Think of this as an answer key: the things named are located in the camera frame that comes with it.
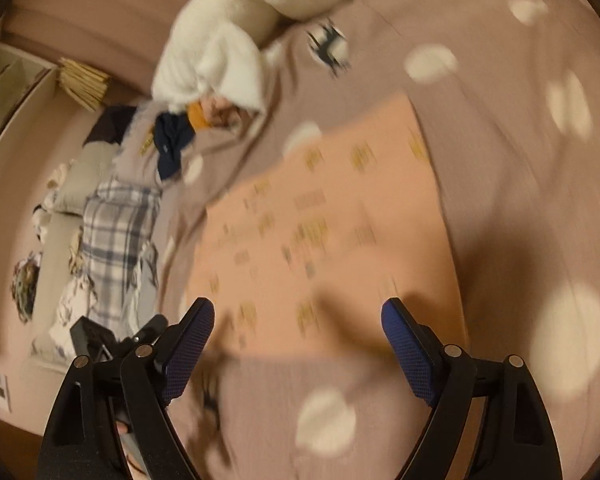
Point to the orange cartoon print shirt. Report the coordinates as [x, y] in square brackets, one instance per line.
[299, 260]

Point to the pink curtain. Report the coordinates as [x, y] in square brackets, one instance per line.
[123, 38]

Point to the white printed clothes pile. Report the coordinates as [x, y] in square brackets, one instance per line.
[76, 300]

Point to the mustard orange garment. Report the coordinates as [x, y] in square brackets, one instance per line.
[196, 116]

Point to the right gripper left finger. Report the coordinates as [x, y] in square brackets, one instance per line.
[81, 440]

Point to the mauve polka dot blanket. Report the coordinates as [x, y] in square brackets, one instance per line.
[507, 97]

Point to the navy blue garment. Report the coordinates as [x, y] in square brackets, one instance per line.
[172, 133]

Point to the white fluffy plush blanket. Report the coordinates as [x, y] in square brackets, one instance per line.
[214, 47]

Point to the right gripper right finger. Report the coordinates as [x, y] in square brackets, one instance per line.
[515, 439]

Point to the mauve pillow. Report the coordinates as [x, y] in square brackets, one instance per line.
[137, 160]

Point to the yellow pleated lampshade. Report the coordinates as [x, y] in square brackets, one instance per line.
[83, 83]

